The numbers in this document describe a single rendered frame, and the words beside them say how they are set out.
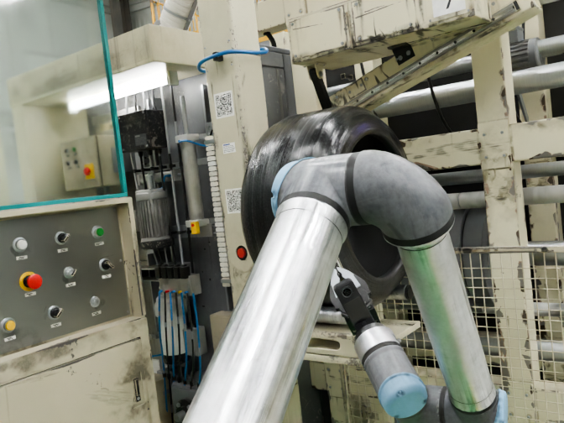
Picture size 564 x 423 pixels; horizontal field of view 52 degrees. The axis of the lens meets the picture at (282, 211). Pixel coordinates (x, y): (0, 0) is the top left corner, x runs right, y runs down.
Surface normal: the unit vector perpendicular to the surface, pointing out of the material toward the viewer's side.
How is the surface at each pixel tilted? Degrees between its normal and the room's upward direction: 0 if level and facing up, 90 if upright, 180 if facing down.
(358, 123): 80
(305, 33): 90
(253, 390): 57
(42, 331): 90
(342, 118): 48
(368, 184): 83
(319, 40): 90
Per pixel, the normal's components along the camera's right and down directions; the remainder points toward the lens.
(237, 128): -0.61, 0.11
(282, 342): 0.55, -0.42
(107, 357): 0.79, -0.06
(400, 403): 0.25, 0.53
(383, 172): -0.05, -0.36
